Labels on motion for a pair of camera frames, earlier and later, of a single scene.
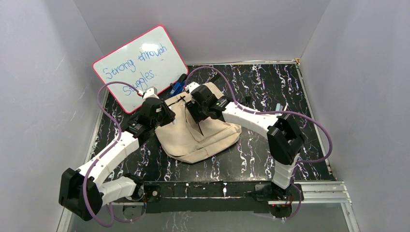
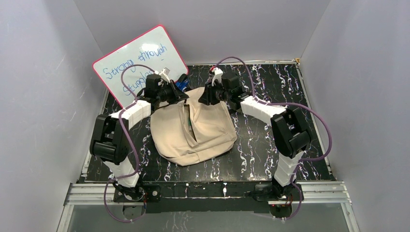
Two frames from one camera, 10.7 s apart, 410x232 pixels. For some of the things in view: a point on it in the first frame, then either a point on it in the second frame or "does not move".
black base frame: [219, 196] does not move
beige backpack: [181, 139] does not move
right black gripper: [191, 107] to [205, 98]
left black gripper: [167, 111] to [174, 94]
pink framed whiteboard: [151, 60] does not move
